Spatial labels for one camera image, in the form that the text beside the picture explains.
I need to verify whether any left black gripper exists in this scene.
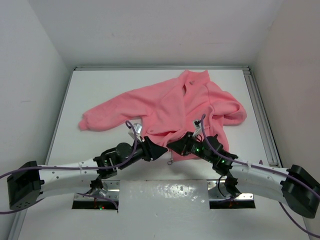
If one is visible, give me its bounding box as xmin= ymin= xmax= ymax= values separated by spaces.
xmin=117 ymin=135 xmax=167 ymax=170

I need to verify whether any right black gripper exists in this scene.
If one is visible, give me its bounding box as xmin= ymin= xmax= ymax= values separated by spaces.
xmin=167 ymin=131 xmax=215 ymax=164

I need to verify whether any silver zipper pull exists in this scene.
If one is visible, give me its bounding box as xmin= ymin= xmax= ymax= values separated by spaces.
xmin=167 ymin=152 xmax=174 ymax=166

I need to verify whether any pink fleece jacket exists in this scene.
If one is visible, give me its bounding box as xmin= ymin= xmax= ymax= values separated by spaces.
xmin=78 ymin=70 xmax=247 ymax=151

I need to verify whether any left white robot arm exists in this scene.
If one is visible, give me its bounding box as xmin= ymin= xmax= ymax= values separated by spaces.
xmin=6 ymin=137 xmax=168 ymax=212

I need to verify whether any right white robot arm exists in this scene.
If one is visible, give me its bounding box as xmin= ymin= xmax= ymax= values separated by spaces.
xmin=167 ymin=132 xmax=320 ymax=219

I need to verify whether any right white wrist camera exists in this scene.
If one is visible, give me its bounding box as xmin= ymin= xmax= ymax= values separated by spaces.
xmin=192 ymin=119 xmax=210 ymax=138

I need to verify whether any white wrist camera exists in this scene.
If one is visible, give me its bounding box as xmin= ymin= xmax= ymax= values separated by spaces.
xmin=192 ymin=119 xmax=210 ymax=138
xmin=128 ymin=123 xmax=143 ymax=138

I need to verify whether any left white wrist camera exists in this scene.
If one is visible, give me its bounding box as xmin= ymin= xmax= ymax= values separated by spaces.
xmin=128 ymin=123 xmax=143 ymax=138

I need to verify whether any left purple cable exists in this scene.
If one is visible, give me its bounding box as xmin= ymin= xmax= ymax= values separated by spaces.
xmin=0 ymin=120 xmax=139 ymax=215

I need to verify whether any purple cable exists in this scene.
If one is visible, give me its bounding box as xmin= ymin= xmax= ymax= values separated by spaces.
xmin=200 ymin=113 xmax=320 ymax=238
xmin=0 ymin=120 xmax=139 ymax=215

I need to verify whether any shiny metal base plate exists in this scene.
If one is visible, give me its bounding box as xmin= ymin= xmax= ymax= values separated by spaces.
xmin=73 ymin=179 xmax=254 ymax=203

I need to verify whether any aluminium frame rail back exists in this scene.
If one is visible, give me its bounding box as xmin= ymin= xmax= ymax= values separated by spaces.
xmin=74 ymin=65 xmax=250 ymax=71

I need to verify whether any aluminium frame rail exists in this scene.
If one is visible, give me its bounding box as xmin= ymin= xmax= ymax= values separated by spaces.
xmin=7 ymin=67 xmax=77 ymax=240
xmin=242 ymin=67 xmax=283 ymax=168
xmin=74 ymin=65 xmax=250 ymax=71

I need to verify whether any aluminium frame rail right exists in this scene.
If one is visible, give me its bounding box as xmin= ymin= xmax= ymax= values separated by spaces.
xmin=242 ymin=67 xmax=283 ymax=168

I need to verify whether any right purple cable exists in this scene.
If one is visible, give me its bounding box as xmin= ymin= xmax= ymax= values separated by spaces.
xmin=200 ymin=113 xmax=320 ymax=238

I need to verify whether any aluminium frame rail left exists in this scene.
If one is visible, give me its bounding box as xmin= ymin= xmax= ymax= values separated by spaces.
xmin=7 ymin=67 xmax=77 ymax=240

